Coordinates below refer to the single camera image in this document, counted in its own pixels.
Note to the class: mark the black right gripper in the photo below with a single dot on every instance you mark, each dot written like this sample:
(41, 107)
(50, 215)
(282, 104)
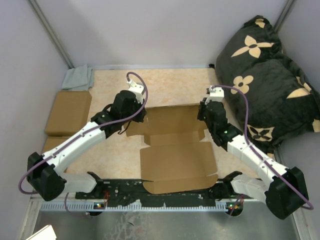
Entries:
(202, 106)

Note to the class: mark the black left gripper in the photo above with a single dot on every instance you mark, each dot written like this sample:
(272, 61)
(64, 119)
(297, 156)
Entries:
(140, 118)

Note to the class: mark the brown cardboard box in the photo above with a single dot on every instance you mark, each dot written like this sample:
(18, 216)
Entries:
(52, 142)
(69, 113)
(176, 158)

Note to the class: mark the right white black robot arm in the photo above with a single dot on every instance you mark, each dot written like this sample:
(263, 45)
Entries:
(282, 189)

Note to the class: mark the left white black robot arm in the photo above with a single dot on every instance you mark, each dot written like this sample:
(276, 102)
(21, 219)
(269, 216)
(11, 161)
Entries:
(46, 172)

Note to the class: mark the light blue folded cloth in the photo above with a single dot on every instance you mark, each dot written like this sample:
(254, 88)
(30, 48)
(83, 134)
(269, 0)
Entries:
(78, 79)

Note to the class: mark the black floral pillow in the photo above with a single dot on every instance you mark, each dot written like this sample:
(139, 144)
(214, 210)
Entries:
(268, 93)

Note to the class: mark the white object corner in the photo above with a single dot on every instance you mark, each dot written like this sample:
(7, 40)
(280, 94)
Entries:
(46, 233)

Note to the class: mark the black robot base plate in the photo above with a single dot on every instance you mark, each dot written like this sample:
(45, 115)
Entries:
(234, 212)

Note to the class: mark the white slotted cable duct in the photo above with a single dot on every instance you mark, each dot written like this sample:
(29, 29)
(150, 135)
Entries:
(91, 206)

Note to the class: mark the left aluminium corner post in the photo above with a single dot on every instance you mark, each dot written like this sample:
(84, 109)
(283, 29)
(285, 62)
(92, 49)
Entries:
(54, 38)

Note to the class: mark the aluminium corner post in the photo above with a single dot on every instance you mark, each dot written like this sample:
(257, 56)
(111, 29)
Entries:
(54, 38)
(283, 15)

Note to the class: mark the right aluminium corner post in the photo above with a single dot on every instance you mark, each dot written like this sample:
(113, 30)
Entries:
(283, 15)

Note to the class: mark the aluminium frame rail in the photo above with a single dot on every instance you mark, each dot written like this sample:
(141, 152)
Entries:
(124, 191)

